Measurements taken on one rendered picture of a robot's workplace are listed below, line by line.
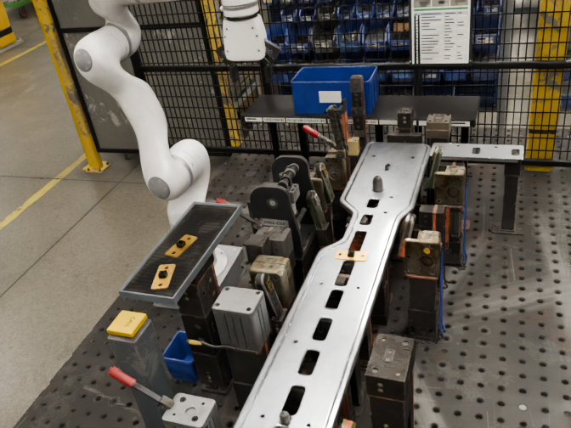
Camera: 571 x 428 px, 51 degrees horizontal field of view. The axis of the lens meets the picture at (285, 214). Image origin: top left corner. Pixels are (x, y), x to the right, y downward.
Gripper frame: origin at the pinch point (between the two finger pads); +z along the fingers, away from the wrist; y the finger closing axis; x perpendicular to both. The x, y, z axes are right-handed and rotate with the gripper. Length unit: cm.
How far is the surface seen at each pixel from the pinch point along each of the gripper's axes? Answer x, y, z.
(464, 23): 90, 43, 14
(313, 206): 1.1, 11.8, 38.1
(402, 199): 18, 33, 45
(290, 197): -8.8, 9.3, 29.1
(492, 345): -6, 61, 75
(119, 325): -61, -9, 29
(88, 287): 65, -149, 145
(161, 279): -47, -8, 28
